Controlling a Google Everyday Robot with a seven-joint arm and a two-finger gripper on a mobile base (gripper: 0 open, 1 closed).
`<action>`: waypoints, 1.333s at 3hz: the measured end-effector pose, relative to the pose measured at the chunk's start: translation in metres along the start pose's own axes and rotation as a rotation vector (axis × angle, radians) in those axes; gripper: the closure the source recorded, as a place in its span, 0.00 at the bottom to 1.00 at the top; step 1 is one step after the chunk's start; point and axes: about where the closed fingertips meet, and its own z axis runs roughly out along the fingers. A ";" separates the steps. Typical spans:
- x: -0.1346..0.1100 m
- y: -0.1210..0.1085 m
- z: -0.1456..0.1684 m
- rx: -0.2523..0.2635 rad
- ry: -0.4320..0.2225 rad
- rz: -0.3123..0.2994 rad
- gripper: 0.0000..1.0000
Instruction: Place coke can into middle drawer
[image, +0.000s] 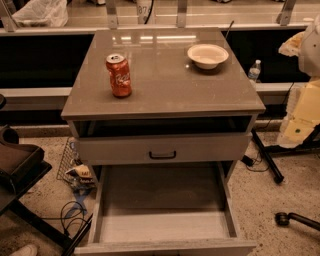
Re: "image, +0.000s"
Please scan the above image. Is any orange soda can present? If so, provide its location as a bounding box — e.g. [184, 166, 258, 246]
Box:
[106, 53, 132, 98]

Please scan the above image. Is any black chair caster leg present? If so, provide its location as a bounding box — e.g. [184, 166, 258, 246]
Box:
[275, 212, 320, 231]

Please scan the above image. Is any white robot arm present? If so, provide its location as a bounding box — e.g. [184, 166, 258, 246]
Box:
[277, 15, 320, 148]

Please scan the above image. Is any black floor cable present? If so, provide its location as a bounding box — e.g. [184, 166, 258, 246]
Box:
[41, 200, 94, 238]

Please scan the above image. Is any black office chair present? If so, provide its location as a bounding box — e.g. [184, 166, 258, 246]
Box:
[0, 94, 73, 249]

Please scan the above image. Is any closed top drawer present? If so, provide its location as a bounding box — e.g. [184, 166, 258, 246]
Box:
[75, 134, 251, 165]

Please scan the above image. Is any open middle drawer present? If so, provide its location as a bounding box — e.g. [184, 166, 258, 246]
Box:
[75, 163, 256, 256]

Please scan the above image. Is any black drawer handle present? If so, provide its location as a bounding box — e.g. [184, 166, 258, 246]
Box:
[148, 151, 177, 160]

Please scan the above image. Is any clear plastic water bottle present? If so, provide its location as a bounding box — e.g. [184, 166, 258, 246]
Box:
[248, 60, 261, 83]

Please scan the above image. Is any white plastic bag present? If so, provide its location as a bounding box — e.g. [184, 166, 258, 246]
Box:
[12, 0, 68, 27]

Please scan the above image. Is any grey drawer cabinet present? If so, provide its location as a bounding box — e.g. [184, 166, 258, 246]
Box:
[60, 27, 267, 256]

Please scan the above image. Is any white shoe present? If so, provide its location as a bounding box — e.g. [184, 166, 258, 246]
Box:
[9, 244, 38, 256]

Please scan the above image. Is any black stand leg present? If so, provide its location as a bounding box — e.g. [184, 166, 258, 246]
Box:
[251, 130, 284, 184]

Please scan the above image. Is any wire mesh basket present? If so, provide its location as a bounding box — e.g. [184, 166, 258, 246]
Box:
[57, 137, 95, 191]

